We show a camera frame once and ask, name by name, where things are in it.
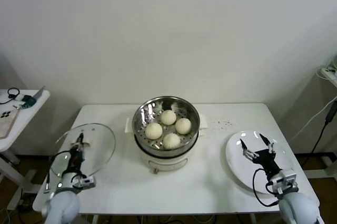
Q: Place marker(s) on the grey angled metal plate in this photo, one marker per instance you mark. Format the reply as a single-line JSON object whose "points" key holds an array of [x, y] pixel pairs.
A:
{"points": [[39, 93]]}

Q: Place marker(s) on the perforated steel steamer basket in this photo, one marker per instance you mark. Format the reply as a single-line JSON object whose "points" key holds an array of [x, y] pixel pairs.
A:
{"points": [[139, 122]]}

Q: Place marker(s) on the black floor power strip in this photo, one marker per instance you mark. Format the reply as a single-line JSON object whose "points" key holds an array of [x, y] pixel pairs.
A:
{"points": [[25, 199]]}

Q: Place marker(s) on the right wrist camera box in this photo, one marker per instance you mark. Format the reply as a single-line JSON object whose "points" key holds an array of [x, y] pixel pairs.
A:
{"points": [[285, 180]]}

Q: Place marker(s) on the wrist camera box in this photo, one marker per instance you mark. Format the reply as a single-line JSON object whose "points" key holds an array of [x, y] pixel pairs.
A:
{"points": [[87, 181], [285, 180]]}

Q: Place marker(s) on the scattered dark crumbs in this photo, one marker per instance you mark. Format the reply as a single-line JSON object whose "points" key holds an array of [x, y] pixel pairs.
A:
{"points": [[222, 124]]}

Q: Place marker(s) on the white table leg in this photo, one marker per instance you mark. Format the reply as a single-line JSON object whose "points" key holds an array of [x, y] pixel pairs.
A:
{"points": [[253, 218], [95, 219]]}

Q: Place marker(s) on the white power strip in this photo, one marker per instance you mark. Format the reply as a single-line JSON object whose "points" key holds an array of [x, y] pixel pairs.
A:
{"points": [[327, 71]]}

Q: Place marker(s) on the white electric cooker base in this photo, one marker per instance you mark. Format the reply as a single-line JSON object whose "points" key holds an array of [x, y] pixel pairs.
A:
{"points": [[168, 164]]}

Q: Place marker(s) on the green circuit board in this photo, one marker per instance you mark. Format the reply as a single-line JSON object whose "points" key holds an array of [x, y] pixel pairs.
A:
{"points": [[29, 101]]}

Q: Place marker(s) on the white steamed baozi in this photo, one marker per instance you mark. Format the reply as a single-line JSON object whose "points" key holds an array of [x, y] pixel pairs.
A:
{"points": [[183, 126], [168, 117], [171, 141], [154, 131]]}

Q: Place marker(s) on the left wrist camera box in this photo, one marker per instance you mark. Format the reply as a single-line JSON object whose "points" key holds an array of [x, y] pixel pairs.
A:
{"points": [[87, 181]]}

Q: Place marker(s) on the white side table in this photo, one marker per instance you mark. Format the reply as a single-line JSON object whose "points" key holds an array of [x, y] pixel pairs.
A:
{"points": [[34, 109]]}

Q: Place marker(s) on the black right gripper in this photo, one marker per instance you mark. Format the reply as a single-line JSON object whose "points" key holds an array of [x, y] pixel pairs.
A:
{"points": [[266, 159]]}

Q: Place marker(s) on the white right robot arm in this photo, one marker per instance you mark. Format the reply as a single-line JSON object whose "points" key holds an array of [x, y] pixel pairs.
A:
{"points": [[297, 208]]}

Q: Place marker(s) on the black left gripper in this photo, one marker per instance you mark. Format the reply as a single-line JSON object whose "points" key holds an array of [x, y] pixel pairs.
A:
{"points": [[75, 160]]}

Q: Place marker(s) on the white round plate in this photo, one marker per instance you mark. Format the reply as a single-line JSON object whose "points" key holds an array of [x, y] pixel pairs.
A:
{"points": [[237, 166]]}

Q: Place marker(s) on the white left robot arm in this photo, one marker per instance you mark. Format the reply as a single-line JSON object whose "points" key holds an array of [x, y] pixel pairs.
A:
{"points": [[63, 208]]}

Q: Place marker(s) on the phone in clear case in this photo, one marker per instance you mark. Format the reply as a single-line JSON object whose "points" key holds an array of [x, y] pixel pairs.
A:
{"points": [[6, 126]]}

